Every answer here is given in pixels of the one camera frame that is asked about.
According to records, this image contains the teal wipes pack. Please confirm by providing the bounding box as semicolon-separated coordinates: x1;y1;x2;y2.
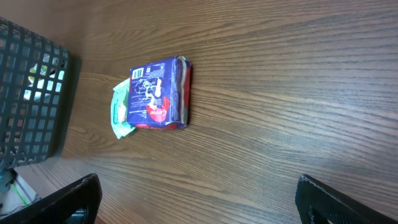
111;78;135;139

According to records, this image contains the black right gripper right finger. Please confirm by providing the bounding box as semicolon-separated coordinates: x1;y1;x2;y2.
295;174;397;224

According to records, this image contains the grey plastic basket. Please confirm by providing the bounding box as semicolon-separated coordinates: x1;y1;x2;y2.
1;18;73;169

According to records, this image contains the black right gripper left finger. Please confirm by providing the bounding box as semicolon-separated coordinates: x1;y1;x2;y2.
1;173;102;224

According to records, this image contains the purple pad package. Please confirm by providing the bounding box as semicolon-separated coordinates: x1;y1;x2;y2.
126;55;192;129

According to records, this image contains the green yellow snack pack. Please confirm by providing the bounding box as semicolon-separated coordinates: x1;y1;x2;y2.
29;63;57;79

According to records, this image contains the white tube gold cap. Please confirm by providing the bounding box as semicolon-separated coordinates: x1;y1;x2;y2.
23;70;65;101

